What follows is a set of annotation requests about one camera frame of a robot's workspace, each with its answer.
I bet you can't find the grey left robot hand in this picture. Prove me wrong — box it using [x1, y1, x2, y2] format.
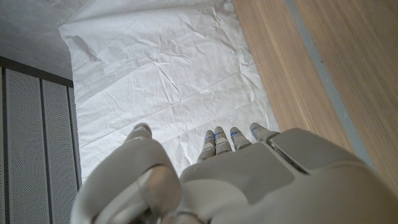
[70, 122, 398, 224]

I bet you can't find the white wrinkled backdrop cloth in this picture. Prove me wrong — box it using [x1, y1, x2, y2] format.
[58, 0, 280, 184]

